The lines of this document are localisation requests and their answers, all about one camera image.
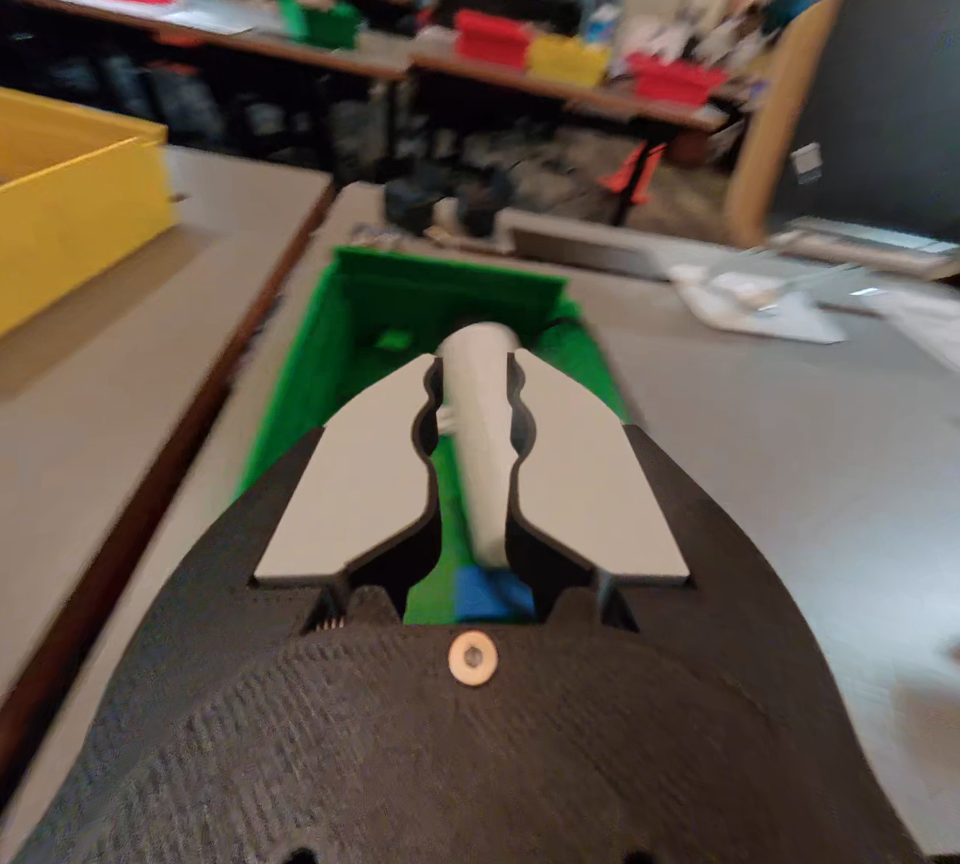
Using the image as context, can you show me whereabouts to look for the grey flat box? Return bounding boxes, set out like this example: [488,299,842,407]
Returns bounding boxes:
[497,207,678,281]

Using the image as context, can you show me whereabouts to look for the grey desk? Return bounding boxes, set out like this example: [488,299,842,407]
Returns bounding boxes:
[0,181,960,864]
[0,145,336,808]

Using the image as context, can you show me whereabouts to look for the small yellow plastic bin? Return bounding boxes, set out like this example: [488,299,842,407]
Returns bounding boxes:
[526,35,612,89]

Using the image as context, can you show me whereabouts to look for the white plastic tube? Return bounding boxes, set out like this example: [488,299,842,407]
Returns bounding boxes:
[435,321,526,572]

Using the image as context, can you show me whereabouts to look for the wooden door frame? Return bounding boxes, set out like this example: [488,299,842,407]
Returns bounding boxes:
[726,0,846,248]

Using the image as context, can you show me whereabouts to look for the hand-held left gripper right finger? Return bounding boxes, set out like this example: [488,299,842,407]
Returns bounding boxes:
[504,348,692,611]

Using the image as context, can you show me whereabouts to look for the white plastic bag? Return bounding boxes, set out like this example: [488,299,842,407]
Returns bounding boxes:
[666,262,850,346]

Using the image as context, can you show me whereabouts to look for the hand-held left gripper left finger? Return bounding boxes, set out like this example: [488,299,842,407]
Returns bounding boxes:
[253,352,446,607]

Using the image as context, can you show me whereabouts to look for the blue plastic piece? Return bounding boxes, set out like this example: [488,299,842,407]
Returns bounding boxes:
[453,564,538,625]

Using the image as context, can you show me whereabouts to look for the brown-edged background table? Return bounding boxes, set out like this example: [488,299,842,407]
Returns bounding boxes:
[0,0,415,83]
[410,48,745,134]

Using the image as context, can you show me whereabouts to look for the large yellow plastic bin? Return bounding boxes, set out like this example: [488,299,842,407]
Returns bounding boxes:
[0,87,179,341]

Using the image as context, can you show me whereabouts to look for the small green plastic bin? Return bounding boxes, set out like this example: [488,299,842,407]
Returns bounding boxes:
[279,0,363,52]

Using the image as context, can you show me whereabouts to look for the orange chair legs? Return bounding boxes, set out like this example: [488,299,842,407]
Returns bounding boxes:
[598,142,670,206]

